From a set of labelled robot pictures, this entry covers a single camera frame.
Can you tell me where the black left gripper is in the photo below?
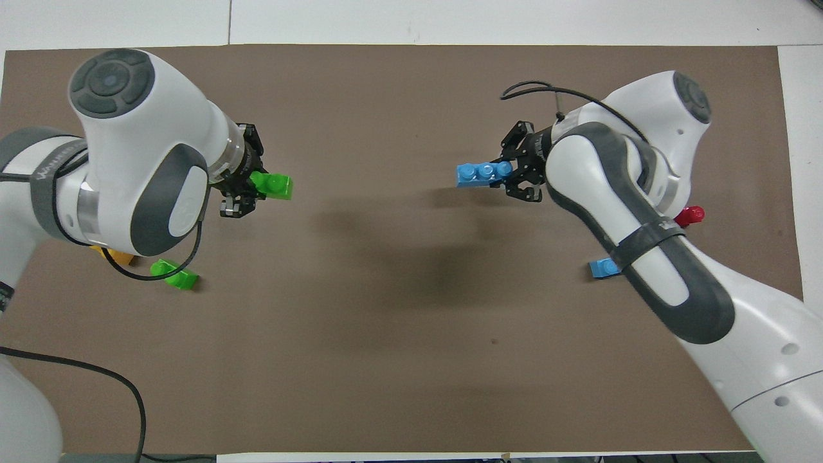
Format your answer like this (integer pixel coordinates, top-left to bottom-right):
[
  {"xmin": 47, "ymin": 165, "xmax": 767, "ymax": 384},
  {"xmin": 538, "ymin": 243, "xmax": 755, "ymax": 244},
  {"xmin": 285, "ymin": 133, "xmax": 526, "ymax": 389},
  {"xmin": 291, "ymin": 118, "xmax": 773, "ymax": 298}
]
[{"xmin": 219, "ymin": 122, "xmax": 266, "ymax": 220}]

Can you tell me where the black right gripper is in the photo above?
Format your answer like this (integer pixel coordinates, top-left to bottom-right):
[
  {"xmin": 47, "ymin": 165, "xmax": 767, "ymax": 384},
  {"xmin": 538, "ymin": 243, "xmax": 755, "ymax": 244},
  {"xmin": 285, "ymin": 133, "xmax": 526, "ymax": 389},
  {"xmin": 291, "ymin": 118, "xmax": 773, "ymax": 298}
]
[{"xmin": 491, "ymin": 120, "xmax": 555, "ymax": 204}]

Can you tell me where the green two-stud toy block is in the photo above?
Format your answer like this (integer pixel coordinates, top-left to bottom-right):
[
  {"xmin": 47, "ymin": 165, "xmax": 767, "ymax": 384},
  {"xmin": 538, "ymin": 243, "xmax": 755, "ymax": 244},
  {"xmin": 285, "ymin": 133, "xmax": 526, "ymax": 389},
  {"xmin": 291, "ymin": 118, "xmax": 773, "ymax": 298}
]
[
  {"xmin": 249, "ymin": 171, "xmax": 294, "ymax": 201},
  {"xmin": 150, "ymin": 258, "xmax": 199, "ymax": 291}
]

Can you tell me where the yellow two-stud toy block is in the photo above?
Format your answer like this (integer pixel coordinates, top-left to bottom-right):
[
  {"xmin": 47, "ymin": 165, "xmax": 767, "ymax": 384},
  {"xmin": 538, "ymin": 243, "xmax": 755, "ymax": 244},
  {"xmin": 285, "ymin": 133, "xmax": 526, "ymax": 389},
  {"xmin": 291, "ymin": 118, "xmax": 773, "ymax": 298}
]
[{"xmin": 90, "ymin": 244, "xmax": 137, "ymax": 267}]

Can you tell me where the brown table mat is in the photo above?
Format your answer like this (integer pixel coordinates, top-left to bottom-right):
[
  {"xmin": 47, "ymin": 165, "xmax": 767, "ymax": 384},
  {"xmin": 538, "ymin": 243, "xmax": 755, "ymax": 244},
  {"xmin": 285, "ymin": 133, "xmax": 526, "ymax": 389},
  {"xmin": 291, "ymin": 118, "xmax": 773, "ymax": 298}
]
[{"xmin": 0, "ymin": 44, "xmax": 804, "ymax": 455}]

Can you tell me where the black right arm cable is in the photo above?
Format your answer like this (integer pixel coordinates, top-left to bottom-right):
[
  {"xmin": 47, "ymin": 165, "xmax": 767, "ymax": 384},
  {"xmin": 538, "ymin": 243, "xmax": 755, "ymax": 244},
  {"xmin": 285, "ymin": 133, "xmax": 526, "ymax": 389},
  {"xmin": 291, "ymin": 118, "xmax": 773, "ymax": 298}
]
[{"xmin": 500, "ymin": 80, "xmax": 651, "ymax": 143}]

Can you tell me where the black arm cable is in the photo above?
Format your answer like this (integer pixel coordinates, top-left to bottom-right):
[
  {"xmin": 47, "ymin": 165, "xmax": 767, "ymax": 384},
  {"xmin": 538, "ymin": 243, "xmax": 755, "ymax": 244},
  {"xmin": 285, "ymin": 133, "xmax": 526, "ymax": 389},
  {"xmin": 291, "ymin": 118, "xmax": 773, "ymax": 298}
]
[
  {"xmin": 500, "ymin": 80, "xmax": 651, "ymax": 143},
  {"xmin": 0, "ymin": 217, "xmax": 204, "ymax": 463}
]

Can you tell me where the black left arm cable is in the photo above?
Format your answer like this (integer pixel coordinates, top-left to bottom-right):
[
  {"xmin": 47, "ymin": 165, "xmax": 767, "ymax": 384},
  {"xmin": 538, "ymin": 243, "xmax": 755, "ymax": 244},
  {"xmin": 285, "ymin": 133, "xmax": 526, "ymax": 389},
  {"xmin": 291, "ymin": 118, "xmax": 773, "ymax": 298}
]
[{"xmin": 0, "ymin": 217, "xmax": 204, "ymax": 463}]

